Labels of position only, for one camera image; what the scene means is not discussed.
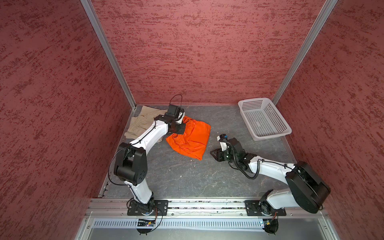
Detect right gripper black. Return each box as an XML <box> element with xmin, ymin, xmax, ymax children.
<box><xmin>209</xmin><ymin>148</ymin><xmax>238</xmax><ymax>163</ymax></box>

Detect orange shorts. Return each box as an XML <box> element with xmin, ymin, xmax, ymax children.
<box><xmin>166</xmin><ymin>116</ymin><xmax>211</xmax><ymax>161</ymax></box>

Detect beige shorts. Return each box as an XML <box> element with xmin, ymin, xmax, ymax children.
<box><xmin>124</xmin><ymin>106</ymin><xmax>167</xmax><ymax>143</ymax></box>

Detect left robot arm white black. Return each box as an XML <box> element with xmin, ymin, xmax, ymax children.
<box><xmin>108</xmin><ymin>114</ymin><xmax>186</xmax><ymax>217</ymax></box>

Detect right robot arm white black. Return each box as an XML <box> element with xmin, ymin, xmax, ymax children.
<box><xmin>210</xmin><ymin>144</ymin><xmax>331</xmax><ymax>216</ymax></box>

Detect white plastic basket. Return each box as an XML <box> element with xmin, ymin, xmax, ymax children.
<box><xmin>238</xmin><ymin>98</ymin><xmax>292</xmax><ymax>141</ymax></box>

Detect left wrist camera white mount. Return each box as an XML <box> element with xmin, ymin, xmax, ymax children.
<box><xmin>165</xmin><ymin>104</ymin><xmax>185</xmax><ymax>121</ymax></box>

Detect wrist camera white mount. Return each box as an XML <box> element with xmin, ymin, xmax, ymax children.
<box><xmin>165</xmin><ymin>104</ymin><xmax>185</xmax><ymax>121</ymax></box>
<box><xmin>217</xmin><ymin>134</ymin><xmax>239</xmax><ymax>152</ymax></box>

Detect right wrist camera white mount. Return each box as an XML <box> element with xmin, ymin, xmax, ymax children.
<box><xmin>217</xmin><ymin>134</ymin><xmax>239</xmax><ymax>152</ymax></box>

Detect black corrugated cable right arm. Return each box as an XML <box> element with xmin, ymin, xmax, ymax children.
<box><xmin>221</xmin><ymin>138</ymin><xmax>262</xmax><ymax>181</ymax></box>

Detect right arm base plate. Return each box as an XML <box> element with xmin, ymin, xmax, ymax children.
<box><xmin>245</xmin><ymin>200</ymin><xmax>287</xmax><ymax>218</ymax></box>

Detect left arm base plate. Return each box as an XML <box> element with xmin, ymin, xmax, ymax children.
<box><xmin>127</xmin><ymin>200</ymin><xmax>169</xmax><ymax>216</ymax></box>

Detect right circuit board with wires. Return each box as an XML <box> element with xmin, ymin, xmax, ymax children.
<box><xmin>263</xmin><ymin>219</ymin><xmax>279</xmax><ymax>235</ymax></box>

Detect circuit board with wires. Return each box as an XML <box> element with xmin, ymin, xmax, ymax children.
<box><xmin>136</xmin><ymin>219</ymin><xmax>158</xmax><ymax>235</ymax></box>
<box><xmin>263</xmin><ymin>219</ymin><xmax>279</xmax><ymax>235</ymax></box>

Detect left circuit board with wires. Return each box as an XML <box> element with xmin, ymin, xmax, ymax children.
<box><xmin>136</xmin><ymin>219</ymin><xmax>158</xmax><ymax>235</ymax></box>

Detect aluminium rail frame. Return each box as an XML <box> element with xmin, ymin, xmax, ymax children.
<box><xmin>75</xmin><ymin>198</ymin><xmax>339</xmax><ymax>240</ymax></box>

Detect left corner aluminium post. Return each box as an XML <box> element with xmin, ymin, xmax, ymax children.
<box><xmin>81</xmin><ymin>0</ymin><xmax>137</xmax><ymax>111</ymax></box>

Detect corner aluminium post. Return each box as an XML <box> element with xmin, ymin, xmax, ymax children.
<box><xmin>81</xmin><ymin>0</ymin><xmax>137</xmax><ymax>111</ymax></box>
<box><xmin>272</xmin><ymin>0</ymin><xmax>338</xmax><ymax>105</ymax></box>

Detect right corner aluminium post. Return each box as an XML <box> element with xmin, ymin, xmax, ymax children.
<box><xmin>272</xmin><ymin>0</ymin><xmax>338</xmax><ymax>105</ymax></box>

